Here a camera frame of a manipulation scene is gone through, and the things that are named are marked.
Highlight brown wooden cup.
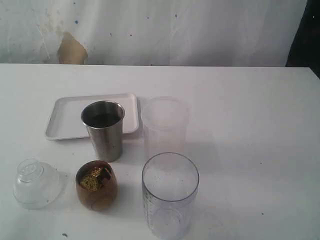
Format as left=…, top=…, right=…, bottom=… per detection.
left=75, top=160, right=118, bottom=212

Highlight gold coins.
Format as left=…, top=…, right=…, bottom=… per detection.
left=80, top=167, right=111, bottom=192

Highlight dark curtain at right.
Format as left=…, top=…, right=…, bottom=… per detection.
left=285, top=0, right=320, bottom=77

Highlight stainless steel cup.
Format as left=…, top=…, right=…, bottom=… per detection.
left=81, top=100, right=125, bottom=163

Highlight white backdrop sheet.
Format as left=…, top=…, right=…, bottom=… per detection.
left=0, top=0, right=307, bottom=67

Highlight clear plastic shaker tumbler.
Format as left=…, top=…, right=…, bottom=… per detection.
left=141, top=152, right=200, bottom=240

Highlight clear dome lid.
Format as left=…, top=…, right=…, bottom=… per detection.
left=13, top=158, right=63, bottom=210

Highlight translucent plastic container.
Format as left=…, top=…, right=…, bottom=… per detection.
left=141, top=96, right=190, bottom=160

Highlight white rectangular tray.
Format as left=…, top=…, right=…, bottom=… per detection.
left=44, top=93, right=140, bottom=140

